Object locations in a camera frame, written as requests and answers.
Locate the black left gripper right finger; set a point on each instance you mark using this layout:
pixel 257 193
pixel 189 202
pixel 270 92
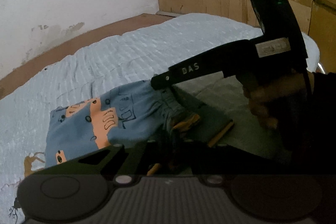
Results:
pixel 219 164

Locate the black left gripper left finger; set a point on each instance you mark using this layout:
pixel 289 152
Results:
pixel 102 165

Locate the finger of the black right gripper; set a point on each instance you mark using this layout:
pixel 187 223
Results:
pixel 227 58

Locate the blue pants with orange cars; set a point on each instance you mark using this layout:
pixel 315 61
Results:
pixel 128 115

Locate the right hand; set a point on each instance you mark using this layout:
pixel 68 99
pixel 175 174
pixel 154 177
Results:
pixel 279 100

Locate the light blue bedspread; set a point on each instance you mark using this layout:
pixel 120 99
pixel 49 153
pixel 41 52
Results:
pixel 90 72

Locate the brown mattress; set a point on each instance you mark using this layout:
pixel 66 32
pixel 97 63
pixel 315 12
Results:
pixel 22 74

